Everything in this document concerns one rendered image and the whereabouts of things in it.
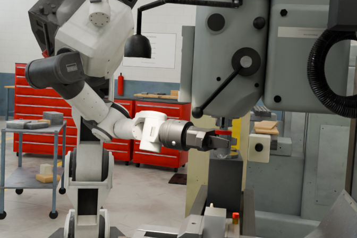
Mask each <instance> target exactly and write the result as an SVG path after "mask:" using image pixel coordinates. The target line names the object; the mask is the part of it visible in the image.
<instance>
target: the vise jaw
mask: <svg viewBox="0 0 357 238"><path fill-rule="evenodd" d="M203 224H204V216H201V215H190V216H188V217H187V218H185V219H184V220H183V223H182V225H181V228H180V231H179V233H178V236H177V238H203Z"/></svg>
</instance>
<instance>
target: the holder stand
mask: <svg viewBox="0 0 357 238"><path fill-rule="evenodd" d="M242 175H243V159H242V156H241V154H240V151H239V150H238V149H236V148H234V147H231V154H230V155H227V157H226V158H218V157H217V154H215V153H214V149H212V150H210V153H209V169H208V187H207V207H210V205H211V203H212V204H213V207H214V208H224V209H226V211H234V212H240V206H241V191H242Z"/></svg>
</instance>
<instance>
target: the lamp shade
mask: <svg viewBox="0 0 357 238"><path fill-rule="evenodd" d="M124 57H126V58H141V59H151V44H150V40H149V39H148V38H147V37H146V36H143V35H141V34H135V35H132V36H130V37H128V39H127V41H126V43H125V46H124Z"/></svg>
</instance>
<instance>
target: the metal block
mask: <svg viewBox="0 0 357 238"><path fill-rule="evenodd" d="M225 223H226V209H224V208H214V207H206V210H205V214H204V224H203V238H225Z"/></svg>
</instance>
